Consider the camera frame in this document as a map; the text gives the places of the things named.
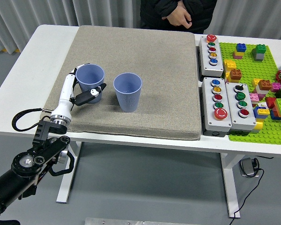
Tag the person's hand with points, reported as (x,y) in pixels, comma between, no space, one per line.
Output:
(179,17)

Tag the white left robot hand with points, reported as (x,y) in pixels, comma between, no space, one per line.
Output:
(65,93)

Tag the blue ribbed plastic cup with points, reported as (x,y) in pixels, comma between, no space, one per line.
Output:
(128,98)
(90,75)

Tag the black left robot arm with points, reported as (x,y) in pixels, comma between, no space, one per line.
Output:
(25,161)

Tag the person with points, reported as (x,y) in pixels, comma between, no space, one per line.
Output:
(152,14)

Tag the grey five-button control box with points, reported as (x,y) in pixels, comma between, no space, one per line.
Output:
(207,56)
(210,112)

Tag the grey pleated curtain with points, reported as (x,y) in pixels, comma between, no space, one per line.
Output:
(236,14)

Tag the yellow floor tape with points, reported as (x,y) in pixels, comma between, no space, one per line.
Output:
(11,49)

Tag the pink toy brick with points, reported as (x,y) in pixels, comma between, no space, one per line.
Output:
(237,55)
(254,97)

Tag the grey-brown fabric mat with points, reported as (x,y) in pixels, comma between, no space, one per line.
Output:
(159,93)

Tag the orange toy brick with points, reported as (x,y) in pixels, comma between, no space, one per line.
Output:
(235,74)

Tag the green studded baseplate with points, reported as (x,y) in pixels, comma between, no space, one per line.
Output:
(248,68)

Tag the grey toy brick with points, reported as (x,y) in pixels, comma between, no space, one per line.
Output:
(260,57)

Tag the white table leg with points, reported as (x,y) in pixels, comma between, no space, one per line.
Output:
(231,187)
(68,185)

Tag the brown toy brick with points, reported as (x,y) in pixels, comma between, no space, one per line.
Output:
(264,84)

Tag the magenta toy brick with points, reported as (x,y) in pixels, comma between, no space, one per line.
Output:
(275,87)

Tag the red toy brick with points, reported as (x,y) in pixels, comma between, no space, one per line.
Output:
(270,102)

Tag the blue and yellow toy brick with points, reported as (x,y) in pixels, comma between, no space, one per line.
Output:
(261,112)

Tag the grey power adapter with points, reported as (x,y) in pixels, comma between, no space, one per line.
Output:
(247,167)

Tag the grey box with selector switch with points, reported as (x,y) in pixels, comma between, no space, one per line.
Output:
(234,110)

